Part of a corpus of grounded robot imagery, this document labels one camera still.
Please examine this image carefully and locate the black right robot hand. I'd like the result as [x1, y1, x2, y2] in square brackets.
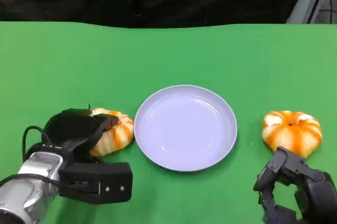
[252, 146, 337, 224]

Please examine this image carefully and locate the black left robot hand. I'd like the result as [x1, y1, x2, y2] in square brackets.
[42, 108, 121, 163]

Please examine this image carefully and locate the orange white toy bread roll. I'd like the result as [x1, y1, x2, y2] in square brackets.
[88, 108, 134, 157]
[262, 110, 323, 160]

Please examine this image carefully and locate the lilac plate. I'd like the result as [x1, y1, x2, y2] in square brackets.
[133, 84, 239, 172]

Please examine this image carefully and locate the black looping wrist cable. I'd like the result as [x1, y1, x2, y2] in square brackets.
[22, 125, 51, 162]

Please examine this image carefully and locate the black camera cable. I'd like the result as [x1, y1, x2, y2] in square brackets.
[0, 174, 89, 190]

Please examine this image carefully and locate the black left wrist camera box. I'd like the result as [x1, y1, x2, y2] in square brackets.
[58, 162, 133, 205]

